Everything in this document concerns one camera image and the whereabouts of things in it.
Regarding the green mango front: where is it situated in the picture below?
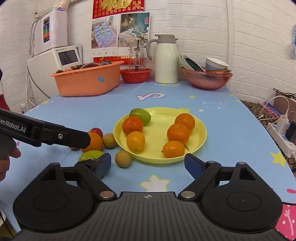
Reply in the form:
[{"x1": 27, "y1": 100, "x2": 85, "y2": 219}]
[{"x1": 78, "y1": 150, "x2": 103, "y2": 162}]

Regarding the orange plastic basket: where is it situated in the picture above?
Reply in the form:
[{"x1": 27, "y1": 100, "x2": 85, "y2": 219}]
[{"x1": 51, "y1": 61, "x2": 123, "y2": 97}]

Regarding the white power strip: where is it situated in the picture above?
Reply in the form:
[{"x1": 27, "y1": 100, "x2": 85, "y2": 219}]
[{"x1": 266, "y1": 125, "x2": 296, "y2": 159}]

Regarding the orange tangerine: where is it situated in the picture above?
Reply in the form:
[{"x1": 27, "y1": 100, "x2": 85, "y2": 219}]
[
  {"x1": 166, "y1": 123, "x2": 190, "y2": 145},
  {"x1": 121, "y1": 116, "x2": 144, "y2": 136},
  {"x1": 174, "y1": 113, "x2": 196, "y2": 132}
]

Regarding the yellow orange kumquat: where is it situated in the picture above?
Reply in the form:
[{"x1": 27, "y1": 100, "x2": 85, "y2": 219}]
[{"x1": 126, "y1": 131, "x2": 145, "y2": 152}]

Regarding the white charger plug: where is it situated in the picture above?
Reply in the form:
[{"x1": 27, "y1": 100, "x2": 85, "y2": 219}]
[{"x1": 275, "y1": 115, "x2": 290, "y2": 135}]

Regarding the white thermos jug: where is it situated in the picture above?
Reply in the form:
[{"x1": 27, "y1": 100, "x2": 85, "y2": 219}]
[{"x1": 146, "y1": 34, "x2": 179, "y2": 84}]

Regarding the red plum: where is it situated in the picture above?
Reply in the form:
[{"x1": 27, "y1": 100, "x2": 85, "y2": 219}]
[
  {"x1": 89, "y1": 128, "x2": 103, "y2": 138},
  {"x1": 69, "y1": 147, "x2": 80, "y2": 151}
]

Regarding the green white dish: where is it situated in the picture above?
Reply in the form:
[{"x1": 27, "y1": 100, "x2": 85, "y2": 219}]
[{"x1": 179, "y1": 54, "x2": 204, "y2": 72}]

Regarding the green mango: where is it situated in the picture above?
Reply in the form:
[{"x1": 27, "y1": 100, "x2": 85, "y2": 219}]
[
  {"x1": 78, "y1": 150, "x2": 103, "y2": 162},
  {"x1": 129, "y1": 108, "x2": 151, "y2": 126}
]

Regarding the green mango top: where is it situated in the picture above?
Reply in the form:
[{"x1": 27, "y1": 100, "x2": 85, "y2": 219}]
[{"x1": 129, "y1": 108, "x2": 151, "y2": 126}]

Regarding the cardboard box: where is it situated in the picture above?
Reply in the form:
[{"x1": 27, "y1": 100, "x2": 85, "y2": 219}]
[{"x1": 273, "y1": 93, "x2": 296, "y2": 121}]

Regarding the blue white ceramic bowl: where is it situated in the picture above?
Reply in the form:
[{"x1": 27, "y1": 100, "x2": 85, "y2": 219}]
[{"x1": 206, "y1": 57, "x2": 229, "y2": 71}]

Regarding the small front tangerine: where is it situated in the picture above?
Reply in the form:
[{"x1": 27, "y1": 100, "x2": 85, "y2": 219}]
[{"x1": 162, "y1": 141, "x2": 185, "y2": 158}]

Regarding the red plastic colander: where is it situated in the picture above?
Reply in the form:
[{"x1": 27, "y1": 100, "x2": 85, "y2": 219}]
[{"x1": 120, "y1": 68, "x2": 152, "y2": 84}]

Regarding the glass jar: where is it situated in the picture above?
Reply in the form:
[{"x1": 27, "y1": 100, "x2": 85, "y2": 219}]
[{"x1": 128, "y1": 40, "x2": 145, "y2": 72}]

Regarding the orange tangerine back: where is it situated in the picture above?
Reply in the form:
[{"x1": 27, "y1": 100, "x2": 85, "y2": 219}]
[{"x1": 174, "y1": 113, "x2": 196, "y2": 132}]

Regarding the person left hand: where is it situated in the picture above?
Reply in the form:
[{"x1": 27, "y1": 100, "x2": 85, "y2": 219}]
[{"x1": 0, "y1": 148, "x2": 21, "y2": 181}]

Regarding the brown longan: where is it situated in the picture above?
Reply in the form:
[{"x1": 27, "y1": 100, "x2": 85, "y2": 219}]
[
  {"x1": 115, "y1": 151, "x2": 132, "y2": 168},
  {"x1": 102, "y1": 133, "x2": 117, "y2": 149}
]

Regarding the white appliance with screen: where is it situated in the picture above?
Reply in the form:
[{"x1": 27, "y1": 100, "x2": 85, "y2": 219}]
[{"x1": 27, "y1": 45, "x2": 83, "y2": 105}]

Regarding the bedding wall poster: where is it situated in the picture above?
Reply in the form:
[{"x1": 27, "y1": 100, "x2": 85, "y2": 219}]
[{"x1": 91, "y1": 0, "x2": 151, "y2": 65}]

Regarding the large orange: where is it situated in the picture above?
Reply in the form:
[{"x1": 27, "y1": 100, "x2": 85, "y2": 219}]
[{"x1": 81, "y1": 132, "x2": 103, "y2": 152}]

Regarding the white water purifier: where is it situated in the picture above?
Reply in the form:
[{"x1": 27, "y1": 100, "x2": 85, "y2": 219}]
[{"x1": 34, "y1": 11, "x2": 68, "y2": 56}]

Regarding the black power adapter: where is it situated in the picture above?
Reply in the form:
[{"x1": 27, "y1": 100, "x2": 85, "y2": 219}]
[{"x1": 285, "y1": 121, "x2": 296, "y2": 144}]

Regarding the pink glass bowl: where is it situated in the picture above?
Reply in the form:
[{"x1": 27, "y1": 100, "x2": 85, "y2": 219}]
[{"x1": 181, "y1": 67, "x2": 233, "y2": 90}]

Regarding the yellow plastic plate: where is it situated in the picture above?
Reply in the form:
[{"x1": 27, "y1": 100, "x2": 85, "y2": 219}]
[{"x1": 113, "y1": 108, "x2": 207, "y2": 164}]

